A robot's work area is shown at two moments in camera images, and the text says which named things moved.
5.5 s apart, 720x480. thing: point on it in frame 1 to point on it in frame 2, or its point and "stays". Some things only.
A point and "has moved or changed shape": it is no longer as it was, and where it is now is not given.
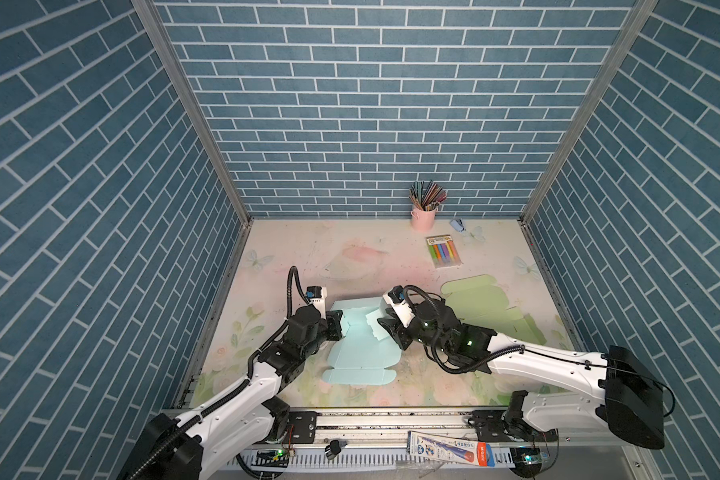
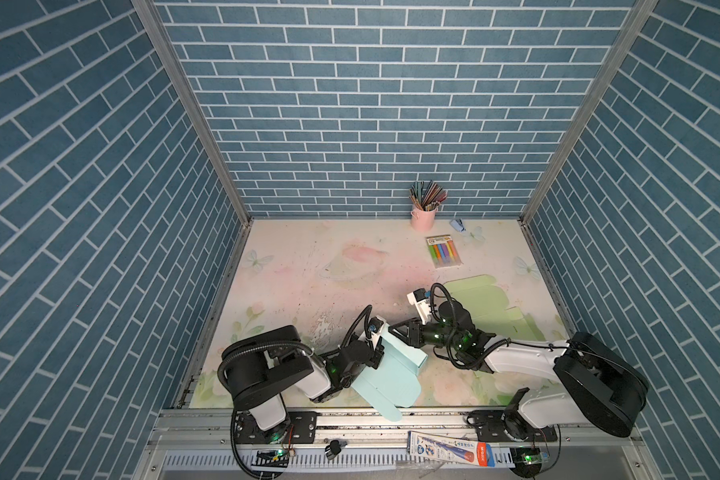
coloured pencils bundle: (427, 195) stays
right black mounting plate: (490, 425) stays
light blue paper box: (360, 358) has moved or changed shape
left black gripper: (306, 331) to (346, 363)
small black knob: (333, 449) stays
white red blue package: (444, 449) stays
